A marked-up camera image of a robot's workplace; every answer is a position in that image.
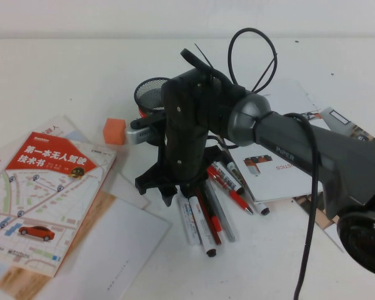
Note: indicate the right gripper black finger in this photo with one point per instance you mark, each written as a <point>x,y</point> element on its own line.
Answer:
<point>185,188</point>
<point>169,195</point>

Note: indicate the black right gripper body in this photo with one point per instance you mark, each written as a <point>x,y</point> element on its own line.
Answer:
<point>184,125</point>

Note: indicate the white paint pen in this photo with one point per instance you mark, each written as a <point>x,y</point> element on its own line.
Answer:
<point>187,218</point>

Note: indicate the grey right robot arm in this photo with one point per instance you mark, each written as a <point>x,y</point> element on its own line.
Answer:
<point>347,162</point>

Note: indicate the red and black gel pen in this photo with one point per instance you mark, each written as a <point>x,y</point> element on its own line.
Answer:
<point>215,223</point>

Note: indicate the black mesh pen holder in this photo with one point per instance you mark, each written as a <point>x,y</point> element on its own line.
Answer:
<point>150,93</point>

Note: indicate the red retractable gel pen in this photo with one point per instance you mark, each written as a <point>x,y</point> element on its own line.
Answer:
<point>237,197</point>

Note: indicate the grey pen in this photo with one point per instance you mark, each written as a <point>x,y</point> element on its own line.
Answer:
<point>226,228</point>

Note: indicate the translucent plastic sheet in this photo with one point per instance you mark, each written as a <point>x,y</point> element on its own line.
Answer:
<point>128,193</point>

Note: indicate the long white marker black cap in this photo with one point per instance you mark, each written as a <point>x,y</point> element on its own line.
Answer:
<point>229,179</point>

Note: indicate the white marker with red logo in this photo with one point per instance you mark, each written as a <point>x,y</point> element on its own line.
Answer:
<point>203,234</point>

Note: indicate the white marker with brown label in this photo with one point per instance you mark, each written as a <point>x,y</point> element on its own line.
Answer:
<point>229,165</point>

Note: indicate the red pencil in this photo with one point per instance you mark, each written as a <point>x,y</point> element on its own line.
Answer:
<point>217,240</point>

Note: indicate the plain white paper sheet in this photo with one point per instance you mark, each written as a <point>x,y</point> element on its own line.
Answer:
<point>128,243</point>

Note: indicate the wood floor photo brochure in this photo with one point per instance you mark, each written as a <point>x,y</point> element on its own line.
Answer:
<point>104,203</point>

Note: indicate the orange foam cube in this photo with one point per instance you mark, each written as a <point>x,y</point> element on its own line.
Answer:
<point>114,132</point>

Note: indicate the white logistics brochure with vehicles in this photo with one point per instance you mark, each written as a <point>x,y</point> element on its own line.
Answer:
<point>268,184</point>

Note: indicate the map cover book red title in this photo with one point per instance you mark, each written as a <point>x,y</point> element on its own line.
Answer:
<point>50,193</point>

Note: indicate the pale brochure with red print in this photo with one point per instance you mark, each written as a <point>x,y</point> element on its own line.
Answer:
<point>54,126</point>

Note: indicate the room photo brochure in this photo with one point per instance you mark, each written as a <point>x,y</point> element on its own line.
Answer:
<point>340,118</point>

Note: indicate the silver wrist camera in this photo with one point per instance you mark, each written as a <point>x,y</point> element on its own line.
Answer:
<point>137,136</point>

